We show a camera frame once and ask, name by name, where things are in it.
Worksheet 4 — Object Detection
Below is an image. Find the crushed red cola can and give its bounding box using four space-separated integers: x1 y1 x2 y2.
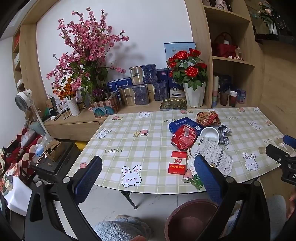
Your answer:
171 125 197 151

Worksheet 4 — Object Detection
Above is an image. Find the dark red trash bin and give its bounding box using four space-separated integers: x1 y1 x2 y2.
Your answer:
165 199 217 241

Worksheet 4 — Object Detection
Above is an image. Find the white instant noodle lid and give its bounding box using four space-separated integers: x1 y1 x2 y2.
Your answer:
188 136 233 176

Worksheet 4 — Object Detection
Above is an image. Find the red cigarette box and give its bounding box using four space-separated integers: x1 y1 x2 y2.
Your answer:
168 151 187 175

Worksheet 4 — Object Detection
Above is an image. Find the black folding table leg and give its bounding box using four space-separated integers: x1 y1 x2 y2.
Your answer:
121 191 138 210

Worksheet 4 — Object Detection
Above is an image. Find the white green paper cup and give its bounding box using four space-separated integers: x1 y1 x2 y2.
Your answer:
200 126 220 144

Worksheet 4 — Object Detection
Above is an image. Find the crumpled grey paper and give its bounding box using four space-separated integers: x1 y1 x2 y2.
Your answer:
217 124 231 146

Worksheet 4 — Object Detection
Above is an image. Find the crumpled red snack bag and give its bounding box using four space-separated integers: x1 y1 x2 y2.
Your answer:
196 111 221 126

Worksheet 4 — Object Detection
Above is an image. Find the green plaid bunny tablecloth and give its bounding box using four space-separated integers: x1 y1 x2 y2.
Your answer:
67 106 285 194

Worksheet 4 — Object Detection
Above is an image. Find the blue coffee box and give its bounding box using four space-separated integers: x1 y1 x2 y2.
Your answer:
168 117 204 135

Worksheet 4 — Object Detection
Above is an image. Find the dark drink cup white lid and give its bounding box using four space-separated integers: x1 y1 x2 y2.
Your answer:
229 91 238 107

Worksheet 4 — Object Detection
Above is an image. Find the white cylindrical vase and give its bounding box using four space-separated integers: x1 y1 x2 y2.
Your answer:
67 98 80 116

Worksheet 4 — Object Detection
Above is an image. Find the white rose flower pot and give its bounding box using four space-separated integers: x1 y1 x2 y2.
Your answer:
183 83 206 108

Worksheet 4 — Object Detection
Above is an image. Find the stack of pastel cups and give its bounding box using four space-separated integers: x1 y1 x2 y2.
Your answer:
212 75 219 107

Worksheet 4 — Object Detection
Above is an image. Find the green foil tray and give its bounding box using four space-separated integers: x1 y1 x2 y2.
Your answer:
159 98 187 110

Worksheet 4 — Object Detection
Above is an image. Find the orange flower bunch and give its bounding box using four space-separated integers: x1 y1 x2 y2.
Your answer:
52 77 79 100

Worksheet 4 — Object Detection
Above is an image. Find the blue gold gift box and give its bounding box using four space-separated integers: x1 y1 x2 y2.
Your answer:
119 85 150 106

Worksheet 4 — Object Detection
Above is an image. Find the white desk fan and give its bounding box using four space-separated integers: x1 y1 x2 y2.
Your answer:
15 89 50 136

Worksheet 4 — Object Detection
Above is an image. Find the red rose bouquet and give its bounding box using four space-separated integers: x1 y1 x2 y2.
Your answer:
166 48 208 91

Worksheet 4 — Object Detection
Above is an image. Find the red basket on shelf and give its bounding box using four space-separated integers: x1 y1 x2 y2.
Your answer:
212 32 236 58

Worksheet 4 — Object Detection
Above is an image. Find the pink cherry blossom bouquet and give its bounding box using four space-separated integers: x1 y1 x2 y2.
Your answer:
46 8 129 101

